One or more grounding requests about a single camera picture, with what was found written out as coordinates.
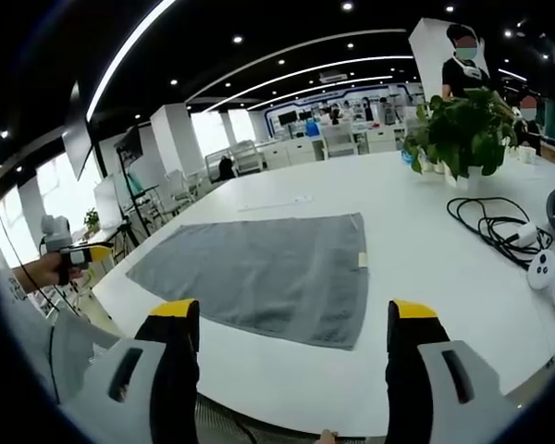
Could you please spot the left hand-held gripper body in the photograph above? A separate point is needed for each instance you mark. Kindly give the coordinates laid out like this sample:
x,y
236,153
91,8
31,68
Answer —
x,y
55,233

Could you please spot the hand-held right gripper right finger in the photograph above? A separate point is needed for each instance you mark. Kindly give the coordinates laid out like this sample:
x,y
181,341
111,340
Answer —
x,y
448,398

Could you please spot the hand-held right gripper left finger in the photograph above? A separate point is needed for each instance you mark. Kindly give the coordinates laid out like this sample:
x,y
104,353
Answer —
x,y
129,393

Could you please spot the grey towel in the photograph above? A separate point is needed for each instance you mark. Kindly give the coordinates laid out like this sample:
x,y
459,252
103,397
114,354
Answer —
x,y
268,273

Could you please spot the person's left hand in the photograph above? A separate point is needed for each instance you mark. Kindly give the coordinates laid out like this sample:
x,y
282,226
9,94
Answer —
x,y
41,273

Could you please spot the person's right hand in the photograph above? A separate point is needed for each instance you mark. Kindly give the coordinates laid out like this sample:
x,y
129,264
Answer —
x,y
329,435

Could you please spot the black tripod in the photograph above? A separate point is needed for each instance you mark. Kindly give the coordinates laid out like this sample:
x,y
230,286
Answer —
x,y
125,236

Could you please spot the person's light grey shirt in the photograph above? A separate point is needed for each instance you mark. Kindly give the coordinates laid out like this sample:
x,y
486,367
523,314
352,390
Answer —
x,y
28,351

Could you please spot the white table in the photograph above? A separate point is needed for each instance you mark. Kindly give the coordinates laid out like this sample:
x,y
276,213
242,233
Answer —
x,y
398,287

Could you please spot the white handheld controller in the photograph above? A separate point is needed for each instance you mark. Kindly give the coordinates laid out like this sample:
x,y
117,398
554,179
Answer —
x,y
543,275

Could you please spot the white power adapter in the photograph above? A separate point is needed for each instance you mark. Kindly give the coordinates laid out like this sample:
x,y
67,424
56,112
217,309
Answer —
x,y
523,233

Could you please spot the blue bottle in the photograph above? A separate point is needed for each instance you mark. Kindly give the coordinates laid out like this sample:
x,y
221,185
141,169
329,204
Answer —
x,y
409,161

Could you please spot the small white cup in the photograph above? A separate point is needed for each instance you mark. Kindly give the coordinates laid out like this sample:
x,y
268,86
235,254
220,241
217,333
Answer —
x,y
527,155

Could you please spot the green potted plant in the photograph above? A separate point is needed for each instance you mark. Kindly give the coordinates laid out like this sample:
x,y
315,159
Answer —
x,y
462,129

